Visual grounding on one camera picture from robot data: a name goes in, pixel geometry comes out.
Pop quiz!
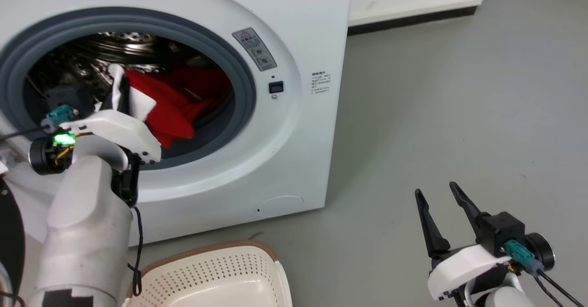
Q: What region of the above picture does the white front-load washing machine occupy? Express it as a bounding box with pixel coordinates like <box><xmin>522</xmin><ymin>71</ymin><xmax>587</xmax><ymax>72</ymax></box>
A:
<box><xmin>0</xmin><ymin>0</ymin><xmax>353</xmax><ymax>247</ymax></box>

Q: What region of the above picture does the teal left camera cable plug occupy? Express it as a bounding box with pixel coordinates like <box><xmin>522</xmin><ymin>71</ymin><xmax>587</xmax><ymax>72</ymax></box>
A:
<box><xmin>41</xmin><ymin>105</ymin><xmax>79</xmax><ymax>134</ymax></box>

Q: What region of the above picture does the grey rubber door gasket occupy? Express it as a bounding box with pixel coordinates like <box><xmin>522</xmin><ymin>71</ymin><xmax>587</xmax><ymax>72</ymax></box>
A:
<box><xmin>0</xmin><ymin>7</ymin><xmax>257</xmax><ymax>171</ymax></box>

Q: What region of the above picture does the teal right camera cable plug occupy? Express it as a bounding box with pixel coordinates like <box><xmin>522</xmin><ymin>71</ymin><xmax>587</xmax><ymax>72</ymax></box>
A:
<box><xmin>503</xmin><ymin>240</ymin><xmax>545</xmax><ymax>276</ymax></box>

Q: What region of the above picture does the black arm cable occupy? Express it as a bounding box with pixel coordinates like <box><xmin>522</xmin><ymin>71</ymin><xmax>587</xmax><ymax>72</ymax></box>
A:
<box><xmin>533</xmin><ymin>270</ymin><xmax>588</xmax><ymax>307</ymax></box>
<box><xmin>127</xmin><ymin>205</ymin><xmax>144</xmax><ymax>297</ymax></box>

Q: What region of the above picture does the dark washing machine door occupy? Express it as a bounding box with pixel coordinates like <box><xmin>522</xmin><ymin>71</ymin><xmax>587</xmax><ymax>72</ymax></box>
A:
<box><xmin>0</xmin><ymin>160</ymin><xmax>26</xmax><ymax>307</ymax></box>

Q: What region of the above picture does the red garment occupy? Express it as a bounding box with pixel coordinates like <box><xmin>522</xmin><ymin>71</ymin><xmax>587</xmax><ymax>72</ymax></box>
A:
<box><xmin>124</xmin><ymin>66</ymin><xmax>232</xmax><ymax>149</ymax></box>

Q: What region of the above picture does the cream perforated laundry basket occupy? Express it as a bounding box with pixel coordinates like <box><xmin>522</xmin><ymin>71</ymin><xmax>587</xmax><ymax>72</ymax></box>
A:
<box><xmin>122</xmin><ymin>240</ymin><xmax>293</xmax><ymax>307</ymax></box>

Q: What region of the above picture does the grey warning sticker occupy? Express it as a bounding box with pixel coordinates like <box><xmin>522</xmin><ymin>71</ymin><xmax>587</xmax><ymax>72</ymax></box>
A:
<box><xmin>232</xmin><ymin>27</ymin><xmax>277</xmax><ymax>72</ymax></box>

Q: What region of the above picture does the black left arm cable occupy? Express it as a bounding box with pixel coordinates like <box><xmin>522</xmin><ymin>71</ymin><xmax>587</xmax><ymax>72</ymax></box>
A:
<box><xmin>127</xmin><ymin>205</ymin><xmax>144</xmax><ymax>297</ymax></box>

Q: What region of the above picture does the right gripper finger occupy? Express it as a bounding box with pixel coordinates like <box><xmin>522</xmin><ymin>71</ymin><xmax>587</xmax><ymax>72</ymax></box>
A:
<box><xmin>449</xmin><ymin>181</ymin><xmax>490</xmax><ymax>235</ymax></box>
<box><xmin>414</xmin><ymin>188</ymin><xmax>452</xmax><ymax>259</ymax></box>

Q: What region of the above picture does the teal camera cable plug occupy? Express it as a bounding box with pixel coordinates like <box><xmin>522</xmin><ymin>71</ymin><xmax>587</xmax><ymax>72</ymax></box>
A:
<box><xmin>503</xmin><ymin>240</ymin><xmax>545</xmax><ymax>276</ymax></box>
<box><xmin>41</xmin><ymin>105</ymin><xmax>79</xmax><ymax>134</ymax></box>

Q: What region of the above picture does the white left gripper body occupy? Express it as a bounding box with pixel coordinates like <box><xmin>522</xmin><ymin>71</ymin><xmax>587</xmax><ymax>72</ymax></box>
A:
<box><xmin>59</xmin><ymin>109</ymin><xmax>162</xmax><ymax>164</ymax></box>

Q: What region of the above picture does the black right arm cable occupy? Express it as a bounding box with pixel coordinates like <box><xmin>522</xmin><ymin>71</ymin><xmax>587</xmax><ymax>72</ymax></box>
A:
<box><xmin>533</xmin><ymin>270</ymin><xmax>588</xmax><ymax>307</ymax></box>

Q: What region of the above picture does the white garment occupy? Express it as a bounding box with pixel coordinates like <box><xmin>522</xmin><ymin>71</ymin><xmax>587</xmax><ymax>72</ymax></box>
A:
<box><xmin>107</xmin><ymin>64</ymin><xmax>158</xmax><ymax>123</ymax></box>

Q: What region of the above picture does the small printed text label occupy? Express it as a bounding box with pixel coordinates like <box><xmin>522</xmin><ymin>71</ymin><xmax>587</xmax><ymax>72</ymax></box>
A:
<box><xmin>311</xmin><ymin>71</ymin><xmax>333</xmax><ymax>95</ymax></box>

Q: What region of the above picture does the black baseboard strip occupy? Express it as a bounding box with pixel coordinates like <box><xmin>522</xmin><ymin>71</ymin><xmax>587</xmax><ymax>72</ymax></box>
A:
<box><xmin>347</xmin><ymin>6</ymin><xmax>479</xmax><ymax>37</ymax></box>

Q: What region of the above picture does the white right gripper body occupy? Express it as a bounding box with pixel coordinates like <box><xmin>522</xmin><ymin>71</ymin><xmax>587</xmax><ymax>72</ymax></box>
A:
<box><xmin>427</xmin><ymin>244</ymin><xmax>513</xmax><ymax>301</ymax></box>

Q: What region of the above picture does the steel washing machine drum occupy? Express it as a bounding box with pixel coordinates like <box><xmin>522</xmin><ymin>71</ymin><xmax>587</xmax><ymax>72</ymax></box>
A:
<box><xmin>25</xmin><ymin>31</ymin><xmax>216</xmax><ymax>110</ymax></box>

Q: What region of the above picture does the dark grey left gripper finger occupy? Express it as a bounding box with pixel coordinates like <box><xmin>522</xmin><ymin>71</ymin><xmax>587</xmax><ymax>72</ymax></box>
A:
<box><xmin>100</xmin><ymin>83</ymin><xmax>130</xmax><ymax>114</ymax></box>

